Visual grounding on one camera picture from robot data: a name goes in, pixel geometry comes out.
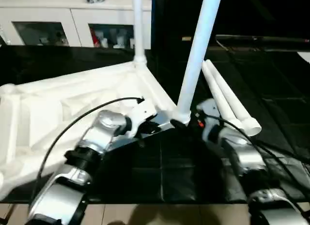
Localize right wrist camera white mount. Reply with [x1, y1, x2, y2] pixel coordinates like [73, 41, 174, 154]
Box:
[195, 98, 220, 144]

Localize white plastic table leg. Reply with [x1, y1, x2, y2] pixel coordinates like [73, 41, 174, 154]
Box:
[201, 62, 248, 133]
[204, 59, 263, 138]
[131, 0, 148, 66]
[175, 0, 224, 124]

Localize black mat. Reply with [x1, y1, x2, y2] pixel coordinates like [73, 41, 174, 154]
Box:
[0, 44, 310, 204]

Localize silver metal rail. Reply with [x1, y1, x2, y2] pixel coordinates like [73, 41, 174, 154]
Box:
[215, 33, 310, 45]

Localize black left camera cable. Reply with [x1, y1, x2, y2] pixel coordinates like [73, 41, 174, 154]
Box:
[31, 96, 146, 199]

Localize white flat board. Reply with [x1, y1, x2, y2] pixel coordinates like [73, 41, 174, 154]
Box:
[296, 50, 310, 64]

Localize white cabinet glass doors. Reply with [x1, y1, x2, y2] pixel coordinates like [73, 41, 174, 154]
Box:
[0, 1, 153, 50]

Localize black box gold label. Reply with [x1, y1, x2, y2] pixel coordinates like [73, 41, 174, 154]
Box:
[151, 0, 218, 52]

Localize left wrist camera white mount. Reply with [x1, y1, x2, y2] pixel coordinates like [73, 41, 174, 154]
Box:
[125, 98, 158, 139]

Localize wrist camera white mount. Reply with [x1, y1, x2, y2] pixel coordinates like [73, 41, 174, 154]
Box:
[125, 98, 158, 139]
[195, 98, 220, 144]

